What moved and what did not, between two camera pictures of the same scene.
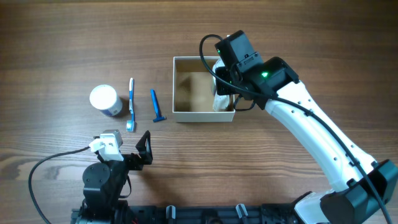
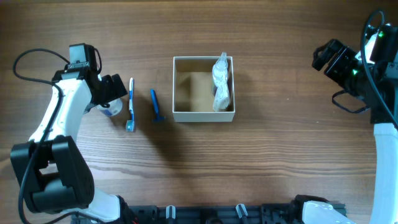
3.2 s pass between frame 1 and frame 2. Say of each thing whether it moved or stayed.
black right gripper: moved
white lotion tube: stayed
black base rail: stayed
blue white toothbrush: stayed
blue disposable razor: stayed
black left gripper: moved
